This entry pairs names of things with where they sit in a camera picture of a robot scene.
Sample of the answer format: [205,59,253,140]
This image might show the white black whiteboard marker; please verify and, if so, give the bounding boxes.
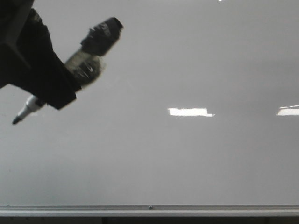
[12,17,123,125]

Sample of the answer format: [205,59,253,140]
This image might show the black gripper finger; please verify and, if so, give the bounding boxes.
[0,0,81,109]

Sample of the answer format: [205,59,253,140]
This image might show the white whiteboard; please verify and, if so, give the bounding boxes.
[0,0,299,206]

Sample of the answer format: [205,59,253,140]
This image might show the aluminium whiteboard tray rail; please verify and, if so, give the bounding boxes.
[0,205,299,217]

